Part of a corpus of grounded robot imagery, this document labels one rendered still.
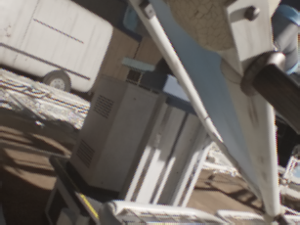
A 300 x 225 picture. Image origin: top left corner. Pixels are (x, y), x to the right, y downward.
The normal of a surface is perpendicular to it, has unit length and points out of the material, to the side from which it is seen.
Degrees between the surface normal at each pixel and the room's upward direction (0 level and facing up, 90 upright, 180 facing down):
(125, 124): 90
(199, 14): 139
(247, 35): 116
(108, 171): 90
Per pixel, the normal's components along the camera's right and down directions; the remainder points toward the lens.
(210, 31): 0.47, 0.67
